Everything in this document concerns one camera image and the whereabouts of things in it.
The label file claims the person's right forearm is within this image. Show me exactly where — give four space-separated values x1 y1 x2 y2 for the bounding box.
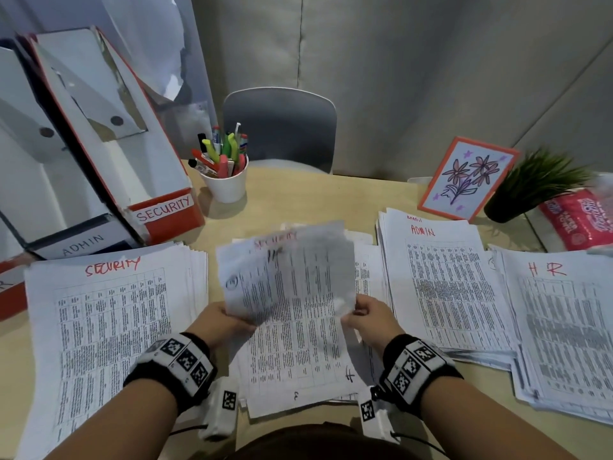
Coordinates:
421 376 580 460

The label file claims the person's left hand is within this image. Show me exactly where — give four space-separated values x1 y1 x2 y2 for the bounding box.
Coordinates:
185 301 257 351

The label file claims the orange framed flower drawing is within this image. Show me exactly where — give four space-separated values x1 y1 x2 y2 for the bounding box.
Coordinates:
417 136 522 222

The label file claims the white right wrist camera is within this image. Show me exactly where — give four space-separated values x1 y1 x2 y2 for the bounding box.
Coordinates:
358 385 401 444

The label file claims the green plant in black pot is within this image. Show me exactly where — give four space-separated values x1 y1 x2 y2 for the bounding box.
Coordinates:
483 147 594 224

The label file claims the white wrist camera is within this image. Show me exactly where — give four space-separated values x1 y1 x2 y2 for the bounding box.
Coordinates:
199 376 239 441
358 385 401 444

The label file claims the black right camera cable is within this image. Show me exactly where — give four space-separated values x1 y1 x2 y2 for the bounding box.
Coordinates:
390 431 451 458

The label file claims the red white paper towel pack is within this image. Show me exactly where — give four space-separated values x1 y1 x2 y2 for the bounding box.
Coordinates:
526 188 613 252

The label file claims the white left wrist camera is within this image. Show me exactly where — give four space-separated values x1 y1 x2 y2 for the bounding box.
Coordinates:
199 376 239 441

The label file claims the admin paper pile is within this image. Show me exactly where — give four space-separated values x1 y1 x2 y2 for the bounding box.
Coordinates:
375 208 520 369

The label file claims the black admin file box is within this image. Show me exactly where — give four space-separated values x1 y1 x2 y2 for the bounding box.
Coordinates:
0 38 140 260

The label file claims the security paper pile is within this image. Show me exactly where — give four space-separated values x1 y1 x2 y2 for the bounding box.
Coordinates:
17 241 209 460

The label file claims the person's right hand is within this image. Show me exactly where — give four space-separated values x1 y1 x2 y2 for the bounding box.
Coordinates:
340 294 407 358

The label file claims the person's dark shirt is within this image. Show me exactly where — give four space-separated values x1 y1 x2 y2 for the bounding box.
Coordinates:
229 422 422 460

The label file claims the paper sheet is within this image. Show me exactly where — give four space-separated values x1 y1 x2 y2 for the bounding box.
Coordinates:
215 220 358 326

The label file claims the person's left forearm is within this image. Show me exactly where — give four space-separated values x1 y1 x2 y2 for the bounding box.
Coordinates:
45 378 178 460

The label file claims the white pen cup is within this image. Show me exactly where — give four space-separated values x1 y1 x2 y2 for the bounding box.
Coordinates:
200 155 249 204

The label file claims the unsorted paper pile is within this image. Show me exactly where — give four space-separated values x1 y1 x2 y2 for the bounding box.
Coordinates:
229 224 391 420

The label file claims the grey chair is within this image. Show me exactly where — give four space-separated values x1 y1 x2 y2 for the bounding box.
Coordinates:
222 86 338 176

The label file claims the HR paper pile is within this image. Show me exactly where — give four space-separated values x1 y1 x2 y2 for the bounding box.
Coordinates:
488 243 613 425

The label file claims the bunch of coloured markers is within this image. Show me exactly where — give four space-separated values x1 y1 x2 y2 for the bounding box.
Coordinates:
188 123 249 179

